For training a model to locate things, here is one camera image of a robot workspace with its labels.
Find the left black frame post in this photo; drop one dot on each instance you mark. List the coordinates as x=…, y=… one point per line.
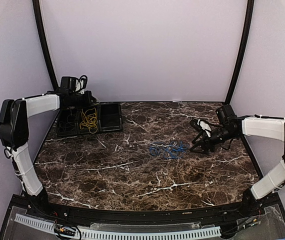
x=43, y=43

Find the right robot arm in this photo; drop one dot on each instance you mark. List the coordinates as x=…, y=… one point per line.
x=231, y=127

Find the black front rail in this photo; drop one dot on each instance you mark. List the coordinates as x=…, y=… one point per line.
x=225, y=214

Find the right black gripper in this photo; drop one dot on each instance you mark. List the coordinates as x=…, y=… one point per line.
x=206, y=141

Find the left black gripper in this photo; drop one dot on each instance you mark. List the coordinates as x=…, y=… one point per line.
x=88, y=102

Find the white slotted cable duct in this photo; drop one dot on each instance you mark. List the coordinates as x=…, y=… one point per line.
x=122, y=232

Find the black three-compartment tray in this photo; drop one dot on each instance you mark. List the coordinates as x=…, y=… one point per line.
x=95, y=119

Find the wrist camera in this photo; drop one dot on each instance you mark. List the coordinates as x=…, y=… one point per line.
x=201, y=125
x=81, y=84

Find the right black frame post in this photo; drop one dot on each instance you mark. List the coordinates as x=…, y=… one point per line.
x=241, y=51

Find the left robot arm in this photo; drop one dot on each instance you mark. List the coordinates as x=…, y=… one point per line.
x=14, y=126

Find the black frame post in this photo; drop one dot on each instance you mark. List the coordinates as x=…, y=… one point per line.
x=241, y=51
x=43, y=43

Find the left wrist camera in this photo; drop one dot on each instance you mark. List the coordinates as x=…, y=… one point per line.
x=81, y=84

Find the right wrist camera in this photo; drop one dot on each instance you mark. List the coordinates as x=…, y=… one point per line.
x=201, y=125

